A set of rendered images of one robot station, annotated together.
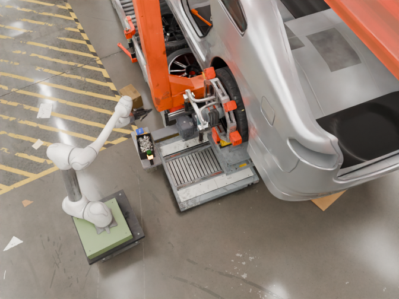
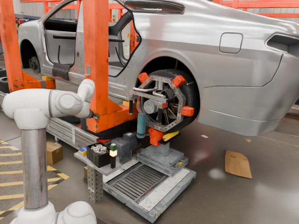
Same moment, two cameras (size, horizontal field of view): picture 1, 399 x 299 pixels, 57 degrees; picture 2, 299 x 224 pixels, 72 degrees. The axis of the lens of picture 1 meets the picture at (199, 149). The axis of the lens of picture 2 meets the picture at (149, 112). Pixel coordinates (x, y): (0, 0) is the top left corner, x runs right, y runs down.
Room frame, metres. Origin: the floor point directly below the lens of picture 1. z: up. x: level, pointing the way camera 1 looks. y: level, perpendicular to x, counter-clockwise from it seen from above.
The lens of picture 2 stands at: (0.33, 1.02, 1.44)
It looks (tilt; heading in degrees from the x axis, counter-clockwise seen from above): 19 degrees down; 326
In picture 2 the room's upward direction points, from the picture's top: 4 degrees clockwise
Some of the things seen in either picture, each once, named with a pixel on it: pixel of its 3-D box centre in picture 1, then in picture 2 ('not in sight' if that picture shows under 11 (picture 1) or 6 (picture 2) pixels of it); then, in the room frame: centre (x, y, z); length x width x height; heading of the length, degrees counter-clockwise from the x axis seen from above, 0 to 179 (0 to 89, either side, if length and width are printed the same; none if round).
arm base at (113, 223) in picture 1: (104, 221); not in sight; (1.13, 0.82, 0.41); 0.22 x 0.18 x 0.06; 26
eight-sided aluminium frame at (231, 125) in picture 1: (219, 110); (159, 103); (1.92, -0.18, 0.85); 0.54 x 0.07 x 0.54; 20
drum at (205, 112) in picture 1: (211, 112); (155, 105); (1.89, -0.11, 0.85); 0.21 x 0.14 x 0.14; 110
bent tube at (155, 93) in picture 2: (210, 110); (162, 89); (1.78, -0.10, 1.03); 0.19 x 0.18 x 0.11; 110
